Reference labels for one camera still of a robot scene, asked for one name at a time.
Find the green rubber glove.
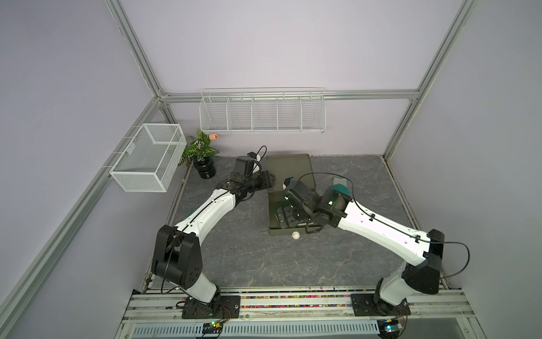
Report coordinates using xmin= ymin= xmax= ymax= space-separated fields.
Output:
xmin=331 ymin=177 xmax=352 ymax=199

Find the potted green plant black pot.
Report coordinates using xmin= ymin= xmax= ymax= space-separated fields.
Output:
xmin=178 ymin=129 xmax=220 ymax=179

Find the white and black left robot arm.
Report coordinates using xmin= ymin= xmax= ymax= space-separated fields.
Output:
xmin=151 ymin=155 xmax=276 ymax=305

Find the green yellow sponge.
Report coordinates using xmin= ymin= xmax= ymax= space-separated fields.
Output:
xmin=275 ymin=205 xmax=299 ymax=229

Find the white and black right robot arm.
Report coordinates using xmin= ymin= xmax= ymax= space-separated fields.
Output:
xmin=283 ymin=177 xmax=445 ymax=315

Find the white slotted cable duct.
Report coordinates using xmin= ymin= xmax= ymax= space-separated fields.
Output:
xmin=127 ymin=320 xmax=380 ymax=338

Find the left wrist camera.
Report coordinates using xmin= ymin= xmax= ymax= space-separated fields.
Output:
xmin=246 ymin=152 xmax=261 ymax=172

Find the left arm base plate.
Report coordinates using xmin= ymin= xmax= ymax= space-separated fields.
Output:
xmin=180 ymin=295 xmax=241 ymax=319

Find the white wire cube basket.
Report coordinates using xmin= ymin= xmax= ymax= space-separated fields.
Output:
xmin=110 ymin=123 xmax=187 ymax=193

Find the long white wire shelf basket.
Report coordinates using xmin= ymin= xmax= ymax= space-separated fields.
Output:
xmin=199 ymin=88 xmax=327 ymax=134

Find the olive three-drawer storage box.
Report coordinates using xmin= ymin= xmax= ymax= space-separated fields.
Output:
xmin=265 ymin=153 xmax=316 ymax=193

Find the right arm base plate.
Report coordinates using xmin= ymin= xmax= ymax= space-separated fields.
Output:
xmin=350 ymin=293 xmax=411 ymax=317

